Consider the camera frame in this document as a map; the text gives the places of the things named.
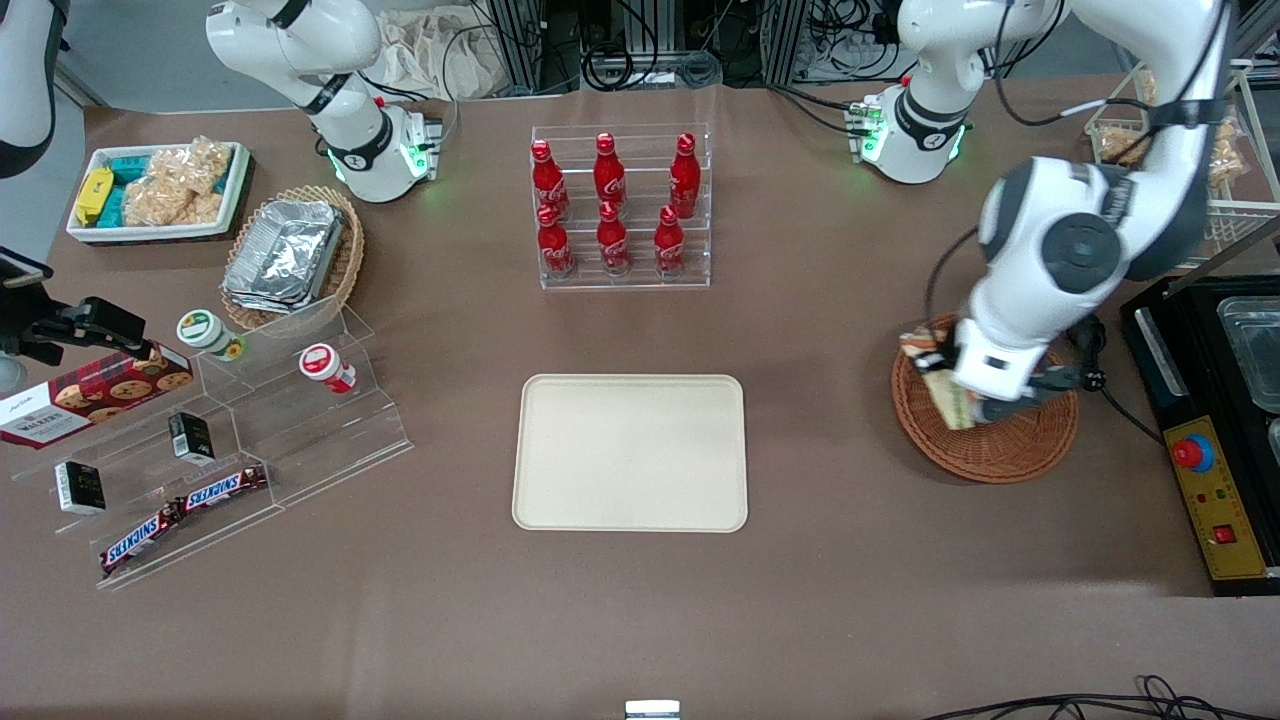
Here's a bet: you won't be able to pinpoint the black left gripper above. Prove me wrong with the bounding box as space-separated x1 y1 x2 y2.
924 342 1078 429

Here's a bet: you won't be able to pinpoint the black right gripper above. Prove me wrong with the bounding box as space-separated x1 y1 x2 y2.
0 287 153 368

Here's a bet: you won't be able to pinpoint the triangular sandwich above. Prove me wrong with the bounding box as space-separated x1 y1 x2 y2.
898 328 988 432

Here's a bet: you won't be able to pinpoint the round brown wicker basket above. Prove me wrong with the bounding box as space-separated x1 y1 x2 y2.
890 312 1080 486

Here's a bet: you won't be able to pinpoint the oval wicker basket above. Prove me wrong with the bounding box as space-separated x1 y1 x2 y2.
219 184 367 332

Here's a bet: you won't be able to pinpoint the cream rectangular tray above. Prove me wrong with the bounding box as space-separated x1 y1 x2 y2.
511 373 750 534

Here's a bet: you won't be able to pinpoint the red tartan cookie box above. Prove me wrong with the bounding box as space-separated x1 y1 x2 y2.
0 342 195 451

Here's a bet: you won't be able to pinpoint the green lid yogurt cup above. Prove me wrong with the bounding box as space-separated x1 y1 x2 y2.
176 308 247 363

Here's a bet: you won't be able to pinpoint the white rectangular bin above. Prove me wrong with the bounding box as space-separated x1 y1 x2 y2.
65 141 252 245

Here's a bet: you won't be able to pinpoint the yellow snack packet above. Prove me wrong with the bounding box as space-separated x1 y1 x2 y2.
74 166 115 227

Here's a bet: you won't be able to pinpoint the small black box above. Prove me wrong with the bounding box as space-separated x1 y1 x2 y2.
54 459 108 516
167 410 215 467

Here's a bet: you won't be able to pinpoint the bag of rice crackers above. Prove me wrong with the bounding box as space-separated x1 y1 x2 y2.
121 136 234 228

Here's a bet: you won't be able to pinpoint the teal snack packet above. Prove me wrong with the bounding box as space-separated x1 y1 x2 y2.
100 154 157 228

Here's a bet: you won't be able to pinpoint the stacked foil containers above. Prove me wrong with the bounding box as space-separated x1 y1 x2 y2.
219 197 347 314

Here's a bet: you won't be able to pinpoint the snickers chocolate bar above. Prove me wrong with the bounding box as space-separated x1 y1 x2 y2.
99 502 187 577
177 464 270 514

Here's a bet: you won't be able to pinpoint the black machine with yellow panel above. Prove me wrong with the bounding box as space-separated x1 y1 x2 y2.
1119 275 1280 599

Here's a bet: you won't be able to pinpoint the red lid yogurt cup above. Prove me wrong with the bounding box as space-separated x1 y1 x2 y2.
298 342 358 395

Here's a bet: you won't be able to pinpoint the clear acrylic stepped shelf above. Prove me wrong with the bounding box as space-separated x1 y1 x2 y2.
9 294 417 592

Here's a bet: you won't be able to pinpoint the bagged bread snack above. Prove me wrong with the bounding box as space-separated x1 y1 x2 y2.
1094 123 1153 168

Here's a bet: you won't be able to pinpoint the clear plastic container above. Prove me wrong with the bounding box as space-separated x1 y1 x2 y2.
1217 297 1280 415

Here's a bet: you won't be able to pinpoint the red cola bottle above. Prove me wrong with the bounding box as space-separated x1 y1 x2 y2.
536 203 577 279
592 131 629 213
595 200 634 277
667 132 702 220
653 204 688 277
530 139 572 222

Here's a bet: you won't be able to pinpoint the clear acrylic bottle rack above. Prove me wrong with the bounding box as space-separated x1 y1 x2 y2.
529 122 714 292

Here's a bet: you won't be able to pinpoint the beige cloth bag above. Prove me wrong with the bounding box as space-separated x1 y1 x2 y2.
374 8 503 102

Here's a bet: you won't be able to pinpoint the black power cable with plug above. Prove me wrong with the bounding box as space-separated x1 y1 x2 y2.
1066 316 1167 447

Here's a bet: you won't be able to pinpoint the white wire basket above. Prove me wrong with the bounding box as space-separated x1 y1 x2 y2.
1084 57 1280 253

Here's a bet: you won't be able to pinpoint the black floor cable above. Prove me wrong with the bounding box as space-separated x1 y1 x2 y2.
918 674 1280 720

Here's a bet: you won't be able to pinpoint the aluminium frame with cables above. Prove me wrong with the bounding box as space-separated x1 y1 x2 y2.
470 0 906 93

